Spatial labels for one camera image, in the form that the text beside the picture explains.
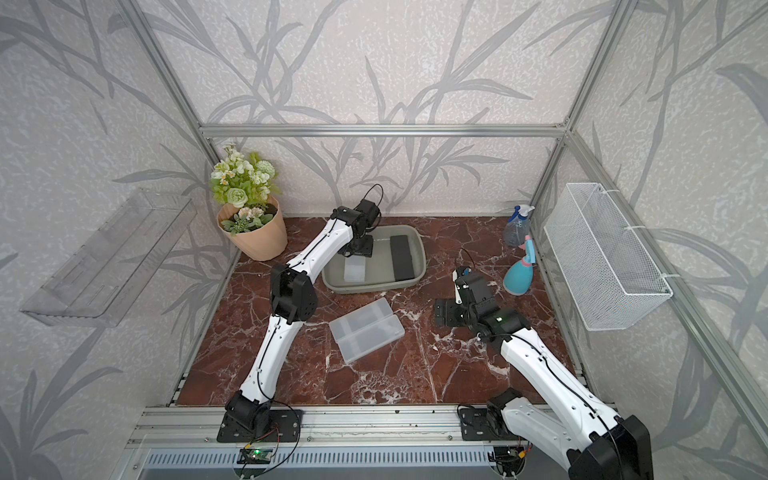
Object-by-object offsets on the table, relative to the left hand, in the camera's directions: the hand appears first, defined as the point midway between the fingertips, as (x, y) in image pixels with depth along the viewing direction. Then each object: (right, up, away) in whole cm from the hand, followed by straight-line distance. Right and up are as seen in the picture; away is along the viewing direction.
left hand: (359, 250), depth 102 cm
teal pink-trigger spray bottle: (+52, -8, -9) cm, 53 cm away
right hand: (+27, -14, -21) cm, 37 cm away
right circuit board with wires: (+40, -49, -32) cm, 71 cm away
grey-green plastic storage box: (+7, -9, 0) cm, 12 cm away
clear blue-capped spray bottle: (+56, +8, +3) cm, 57 cm away
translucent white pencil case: (-1, -6, -5) cm, 8 cm away
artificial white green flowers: (-34, +20, -11) cm, 41 cm away
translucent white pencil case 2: (0, -29, -17) cm, 34 cm away
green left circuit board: (-21, -48, -31) cm, 61 cm away
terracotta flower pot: (-31, +2, -5) cm, 32 cm away
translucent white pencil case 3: (+5, -22, -13) cm, 26 cm away
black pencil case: (+14, -3, +7) cm, 16 cm away
